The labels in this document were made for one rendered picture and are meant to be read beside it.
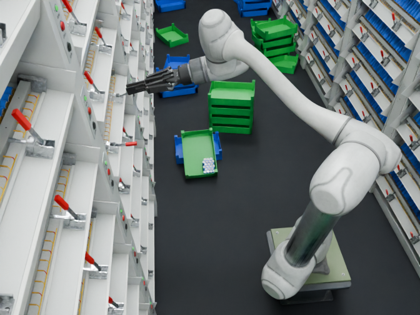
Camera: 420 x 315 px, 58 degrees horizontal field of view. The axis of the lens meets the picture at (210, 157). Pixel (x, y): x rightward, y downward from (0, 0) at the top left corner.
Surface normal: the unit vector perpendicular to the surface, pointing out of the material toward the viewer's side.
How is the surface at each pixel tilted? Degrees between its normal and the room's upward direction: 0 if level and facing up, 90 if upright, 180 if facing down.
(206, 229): 0
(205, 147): 26
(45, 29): 90
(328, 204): 84
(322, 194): 88
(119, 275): 19
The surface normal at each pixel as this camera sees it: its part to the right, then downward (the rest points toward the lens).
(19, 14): 0.29, -0.71
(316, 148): -0.04, -0.71
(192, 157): 0.02, -0.34
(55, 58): 0.11, 0.69
